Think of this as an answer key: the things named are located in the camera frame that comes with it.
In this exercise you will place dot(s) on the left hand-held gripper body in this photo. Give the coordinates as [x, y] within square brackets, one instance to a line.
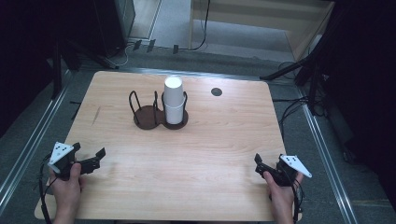
[60, 152]

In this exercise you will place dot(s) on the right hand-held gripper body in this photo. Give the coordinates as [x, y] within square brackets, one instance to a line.
[289, 171]

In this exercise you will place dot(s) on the person's right hand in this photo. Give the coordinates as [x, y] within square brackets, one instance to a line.
[281, 199]

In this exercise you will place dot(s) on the person's left hand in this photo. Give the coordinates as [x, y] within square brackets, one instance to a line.
[67, 193]

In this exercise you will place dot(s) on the black metal stand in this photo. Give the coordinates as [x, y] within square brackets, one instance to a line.
[57, 62]
[311, 71]

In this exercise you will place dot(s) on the black round table grommet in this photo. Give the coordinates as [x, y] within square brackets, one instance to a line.
[216, 91]

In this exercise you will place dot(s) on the white paper cup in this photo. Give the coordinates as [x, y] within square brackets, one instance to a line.
[173, 90]
[173, 115]

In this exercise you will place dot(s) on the black power plug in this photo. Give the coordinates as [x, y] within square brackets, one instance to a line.
[175, 49]
[151, 45]

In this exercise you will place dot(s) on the black cabinet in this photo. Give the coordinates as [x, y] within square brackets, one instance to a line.
[112, 25]

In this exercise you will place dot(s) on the light wooden shelf unit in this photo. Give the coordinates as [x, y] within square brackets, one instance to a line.
[258, 21]

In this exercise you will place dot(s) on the metal floor rail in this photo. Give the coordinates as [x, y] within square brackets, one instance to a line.
[327, 161]
[28, 149]
[199, 74]

